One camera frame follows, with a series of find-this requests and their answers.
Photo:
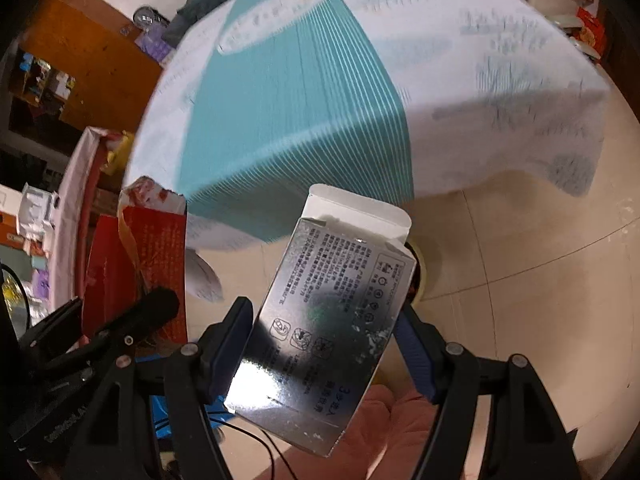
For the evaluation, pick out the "yellow rim trash bin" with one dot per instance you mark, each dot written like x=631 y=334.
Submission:
x=418 y=282

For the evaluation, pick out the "leaf print teal tablecloth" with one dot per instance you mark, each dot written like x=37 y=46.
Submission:
x=391 y=99

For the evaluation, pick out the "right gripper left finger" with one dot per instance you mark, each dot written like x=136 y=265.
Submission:
x=222 y=346

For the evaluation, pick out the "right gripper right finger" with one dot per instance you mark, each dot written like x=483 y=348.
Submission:
x=427 y=355

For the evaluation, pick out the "yellow plastic stool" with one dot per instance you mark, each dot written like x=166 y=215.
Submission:
x=119 y=146

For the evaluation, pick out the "pink tablecloth side table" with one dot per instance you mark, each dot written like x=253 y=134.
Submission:
x=67 y=262

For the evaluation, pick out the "silver cardboard box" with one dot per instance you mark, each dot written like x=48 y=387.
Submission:
x=326 y=320

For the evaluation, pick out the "brown wooden cabinet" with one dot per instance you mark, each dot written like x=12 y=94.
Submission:
x=96 y=45

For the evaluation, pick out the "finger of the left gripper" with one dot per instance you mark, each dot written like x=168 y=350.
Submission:
x=58 y=331
x=120 y=336

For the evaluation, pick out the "red cardboard box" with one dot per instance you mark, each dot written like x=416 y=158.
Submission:
x=140 y=248

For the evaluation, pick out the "blue plastic stool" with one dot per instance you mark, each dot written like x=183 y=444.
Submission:
x=168 y=415

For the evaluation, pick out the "round white placemat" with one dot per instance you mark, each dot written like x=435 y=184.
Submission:
x=261 y=22

